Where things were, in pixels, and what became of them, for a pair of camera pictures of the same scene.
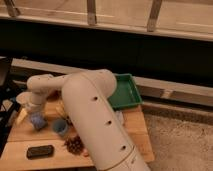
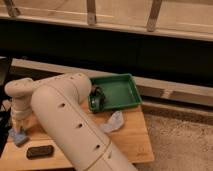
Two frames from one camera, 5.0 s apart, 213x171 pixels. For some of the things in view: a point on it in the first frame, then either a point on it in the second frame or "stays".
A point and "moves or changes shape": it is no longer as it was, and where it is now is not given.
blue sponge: (38, 120) moves or changes shape
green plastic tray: (126, 92) stays
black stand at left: (11, 104) stays
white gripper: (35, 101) → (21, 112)
